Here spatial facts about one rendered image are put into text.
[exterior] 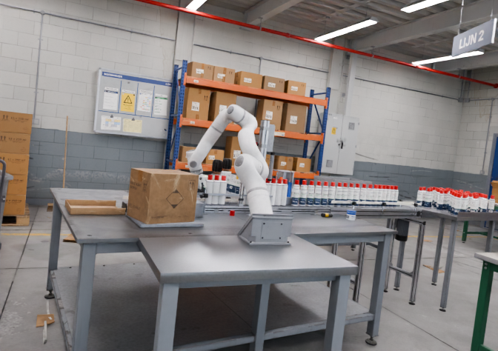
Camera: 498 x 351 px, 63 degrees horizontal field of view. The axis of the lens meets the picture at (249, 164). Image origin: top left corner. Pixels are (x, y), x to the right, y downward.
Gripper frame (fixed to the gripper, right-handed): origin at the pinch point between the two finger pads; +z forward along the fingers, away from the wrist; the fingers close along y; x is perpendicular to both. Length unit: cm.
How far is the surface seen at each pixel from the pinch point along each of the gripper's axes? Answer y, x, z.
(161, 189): -45, 39, -24
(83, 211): -13, 76, -17
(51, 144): 454, 55, -22
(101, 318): -14, 83, 47
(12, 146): 311, 104, -42
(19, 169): 311, 105, -12
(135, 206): -34, 51, -16
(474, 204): -39, -244, 83
